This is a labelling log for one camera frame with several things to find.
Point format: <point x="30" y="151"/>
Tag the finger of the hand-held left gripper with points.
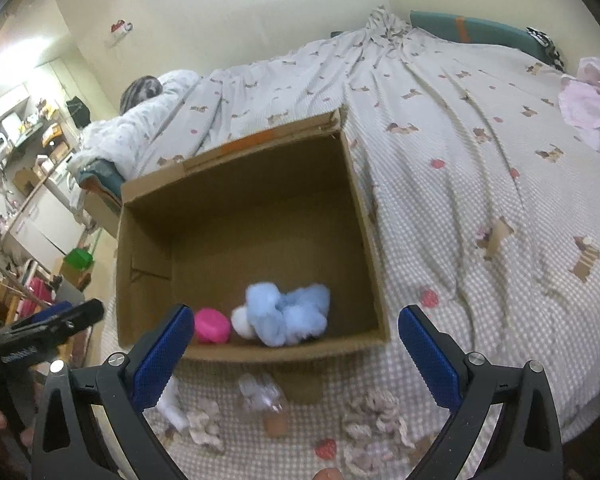
<point x="82" y="312"/>

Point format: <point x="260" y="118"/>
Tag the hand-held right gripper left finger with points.
<point x="162" y="355"/>

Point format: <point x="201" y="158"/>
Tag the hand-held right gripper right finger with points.
<point x="427" y="355"/>

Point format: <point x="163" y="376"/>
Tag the small beige cloth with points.
<point x="205" y="427"/>

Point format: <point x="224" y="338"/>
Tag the clear plastic bag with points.
<point x="260" y="392"/>

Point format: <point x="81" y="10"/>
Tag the cardboard tube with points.
<point x="276" y="422"/>

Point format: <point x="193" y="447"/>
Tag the cardboard box orange tape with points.
<point x="255" y="220"/>

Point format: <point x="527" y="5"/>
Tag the green plastic container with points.
<point x="77" y="258"/>

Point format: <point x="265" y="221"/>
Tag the pink plastic toy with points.
<point x="212" y="325"/>

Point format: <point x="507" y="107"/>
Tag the white fluffy ball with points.
<point x="241" y="322"/>

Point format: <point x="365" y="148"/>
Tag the white cabinet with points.
<point x="40" y="225"/>

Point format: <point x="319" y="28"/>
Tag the plain brown cardboard box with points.
<point x="102" y="212"/>

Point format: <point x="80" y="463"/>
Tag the white washing machine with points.
<point x="69" y="187"/>

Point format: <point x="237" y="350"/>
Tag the teal and orange cloth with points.
<point x="97" y="180"/>

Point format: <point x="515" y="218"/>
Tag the light blue fluffy plush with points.
<point x="290" y="310"/>

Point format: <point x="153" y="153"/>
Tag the person's foot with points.
<point x="328" y="475"/>

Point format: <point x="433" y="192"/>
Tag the white duvet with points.
<point x="130" y="130"/>

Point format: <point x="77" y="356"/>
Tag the cluttered shelf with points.
<point x="25" y="125"/>

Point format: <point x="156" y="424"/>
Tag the black hanging bag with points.
<point x="78" y="110"/>

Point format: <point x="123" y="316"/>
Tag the printed bed sheet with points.
<point x="430" y="135"/>

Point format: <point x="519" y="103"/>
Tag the grey striped pillow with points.
<point x="140" y="91"/>

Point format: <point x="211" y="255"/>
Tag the pale pink cloth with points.
<point x="590" y="102"/>

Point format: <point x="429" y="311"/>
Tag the teal cushion with orange stripe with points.
<point x="485" y="32"/>

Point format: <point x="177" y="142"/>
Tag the black and white patterned cloth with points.
<point x="547" y="47"/>

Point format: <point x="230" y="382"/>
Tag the red wall sticker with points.
<point x="121" y="26"/>

